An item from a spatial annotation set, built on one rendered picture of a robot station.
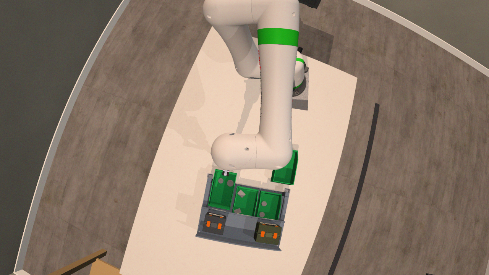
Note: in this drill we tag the green open-front bin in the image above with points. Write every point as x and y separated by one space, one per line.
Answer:
221 196
272 209
286 174
248 203

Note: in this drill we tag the grey storage shelf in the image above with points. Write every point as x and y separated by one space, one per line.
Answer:
239 229

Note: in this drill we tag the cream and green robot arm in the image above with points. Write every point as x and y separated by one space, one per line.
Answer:
277 62

